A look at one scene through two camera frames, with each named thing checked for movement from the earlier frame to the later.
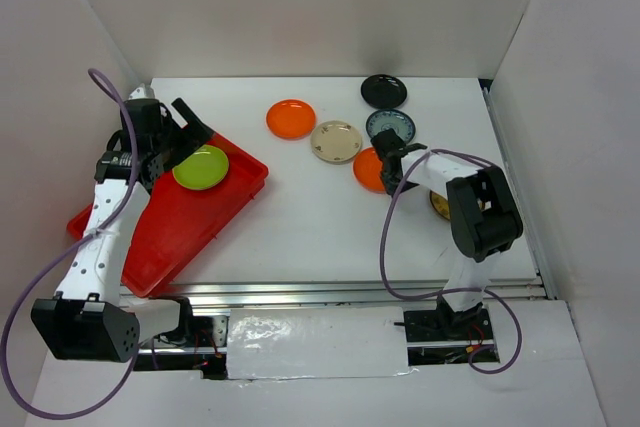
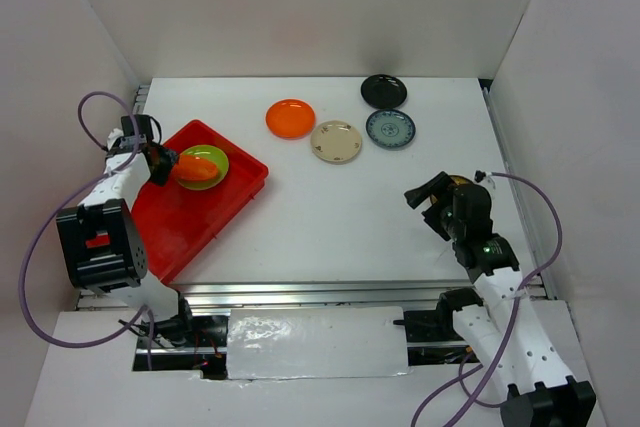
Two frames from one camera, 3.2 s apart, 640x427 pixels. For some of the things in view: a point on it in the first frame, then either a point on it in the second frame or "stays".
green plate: [203, 170] stays
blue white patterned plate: [387, 119] stays
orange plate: [367, 167] → [193, 168]
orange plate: [290, 119] stays
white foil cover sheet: [316, 342] stays
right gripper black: [392, 189] → [436, 185]
